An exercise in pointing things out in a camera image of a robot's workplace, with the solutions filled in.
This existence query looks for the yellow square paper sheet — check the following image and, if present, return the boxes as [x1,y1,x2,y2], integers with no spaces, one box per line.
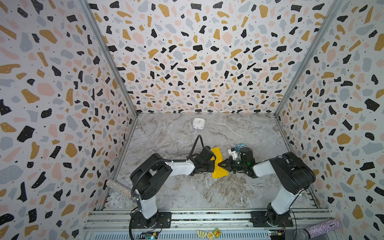
[211,147,229,179]

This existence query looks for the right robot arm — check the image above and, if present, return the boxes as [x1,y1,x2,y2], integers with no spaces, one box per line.
[218,147,316,227]

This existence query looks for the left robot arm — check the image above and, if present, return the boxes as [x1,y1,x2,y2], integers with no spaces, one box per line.
[130,146,217,221]

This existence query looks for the blue owl toy block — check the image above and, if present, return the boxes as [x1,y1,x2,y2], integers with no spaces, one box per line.
[235,144,247,152]

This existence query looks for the glitter microphone left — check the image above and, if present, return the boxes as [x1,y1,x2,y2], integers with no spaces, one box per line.
[106,179,131,199]

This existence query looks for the glitter microphone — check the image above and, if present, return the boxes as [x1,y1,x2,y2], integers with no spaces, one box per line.
[106,179,131,199]
[295,219,342,240]

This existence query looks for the glitter microphone right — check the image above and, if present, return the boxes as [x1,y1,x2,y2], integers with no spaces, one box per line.
[295,219,342,240]

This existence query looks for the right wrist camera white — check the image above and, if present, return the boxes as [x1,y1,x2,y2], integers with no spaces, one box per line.
[228,148,239,161]

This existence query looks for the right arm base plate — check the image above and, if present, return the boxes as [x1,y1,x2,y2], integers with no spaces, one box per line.
[250,211,294,228]

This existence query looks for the colourful stickers on rail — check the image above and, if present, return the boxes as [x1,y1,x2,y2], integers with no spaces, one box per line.
[197,229,222,240]

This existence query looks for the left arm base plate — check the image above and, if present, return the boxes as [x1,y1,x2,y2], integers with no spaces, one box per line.
[130,211,172,229]

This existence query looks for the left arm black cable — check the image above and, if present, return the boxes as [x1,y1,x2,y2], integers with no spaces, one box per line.
[128,134,208,240]

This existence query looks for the aluminium rail frame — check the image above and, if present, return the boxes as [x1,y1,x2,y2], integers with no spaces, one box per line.
[80,209,332,240]

